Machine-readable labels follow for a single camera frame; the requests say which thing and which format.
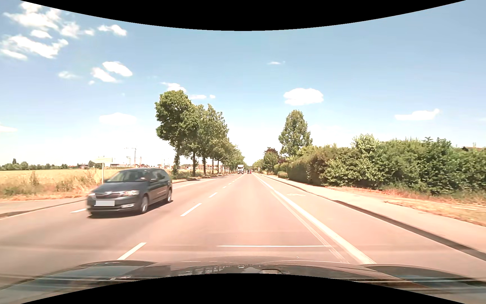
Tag yellow grain field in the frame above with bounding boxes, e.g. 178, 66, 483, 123
0, 168, 119, 186

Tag road markings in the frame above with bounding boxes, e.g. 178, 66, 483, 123
70, 173, 376, 265

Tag distant tree line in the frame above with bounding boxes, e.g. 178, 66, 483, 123
0, 158, 96, 171

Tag grey asphalt road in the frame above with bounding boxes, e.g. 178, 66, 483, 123
0, 173, 486, 292

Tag grey paved cycle path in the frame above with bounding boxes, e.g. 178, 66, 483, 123
262, 173, 486, 264

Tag tall poplar tree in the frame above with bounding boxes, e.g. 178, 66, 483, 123
278, 110, 313, 158

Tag dark grey car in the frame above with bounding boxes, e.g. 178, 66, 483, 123
86, 167, 173, 216

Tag grey pavement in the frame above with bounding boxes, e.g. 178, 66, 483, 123
0, 176, 210, 219

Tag row of trees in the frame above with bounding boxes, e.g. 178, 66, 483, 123
155, 90, 246, 176

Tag dark red-leaved tree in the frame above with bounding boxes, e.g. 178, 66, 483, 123
262, 147, 280, 173

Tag dry grass verge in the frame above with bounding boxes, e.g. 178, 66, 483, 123
0, 170, 203, 205
323, 184, 486, 233

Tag tall green hedge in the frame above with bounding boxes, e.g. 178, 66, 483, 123
275, 134, 486, 196

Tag car's own bonnet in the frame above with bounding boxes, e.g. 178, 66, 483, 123
0, 256, 486, 304

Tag road sign on post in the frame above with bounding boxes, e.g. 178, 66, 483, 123
95, 157, 113, 184

